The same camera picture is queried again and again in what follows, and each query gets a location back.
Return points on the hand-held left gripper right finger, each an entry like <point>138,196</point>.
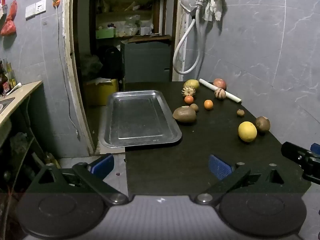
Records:
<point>220,168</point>

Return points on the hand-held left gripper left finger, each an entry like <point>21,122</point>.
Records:
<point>102,164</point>

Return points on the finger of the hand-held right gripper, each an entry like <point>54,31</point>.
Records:
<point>316,148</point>
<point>295,153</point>

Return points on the yellow lemon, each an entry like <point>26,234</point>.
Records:
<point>247,132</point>

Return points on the metal tray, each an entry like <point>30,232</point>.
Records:
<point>140,120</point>

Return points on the large brown kiwi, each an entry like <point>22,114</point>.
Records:
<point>184,115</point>

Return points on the orange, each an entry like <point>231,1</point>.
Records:
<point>208,105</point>

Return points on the white tube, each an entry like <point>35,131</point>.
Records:
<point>233,97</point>

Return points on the yellow box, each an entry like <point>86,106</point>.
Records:
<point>101,92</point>

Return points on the small striped melon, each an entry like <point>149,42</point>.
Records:
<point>220,94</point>

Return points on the red tomato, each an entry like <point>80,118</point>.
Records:
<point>189,100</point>

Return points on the large striped melon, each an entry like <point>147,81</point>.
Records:
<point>188,91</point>

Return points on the red apple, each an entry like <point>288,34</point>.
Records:
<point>220,83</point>

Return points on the green mango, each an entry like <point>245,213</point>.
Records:
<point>192,83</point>

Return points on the black bag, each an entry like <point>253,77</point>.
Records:
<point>110,60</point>

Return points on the wooden counter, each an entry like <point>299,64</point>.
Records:
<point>20,96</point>

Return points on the grey cabinet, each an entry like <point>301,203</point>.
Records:
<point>147,61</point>

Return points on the glass bottles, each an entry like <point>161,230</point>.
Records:
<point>8,76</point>

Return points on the green box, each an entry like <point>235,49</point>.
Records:
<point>106,33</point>

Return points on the wooden board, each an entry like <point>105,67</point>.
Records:
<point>150,38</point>

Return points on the wooden shelf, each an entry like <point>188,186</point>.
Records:
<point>125,10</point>

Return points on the white cloth rag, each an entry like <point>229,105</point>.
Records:
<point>212,2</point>

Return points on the red plastic bag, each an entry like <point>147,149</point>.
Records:
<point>8,27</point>
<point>12,10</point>

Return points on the wall faucet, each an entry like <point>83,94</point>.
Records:
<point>198,4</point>

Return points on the orange wall hook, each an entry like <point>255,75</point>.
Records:
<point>56,1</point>

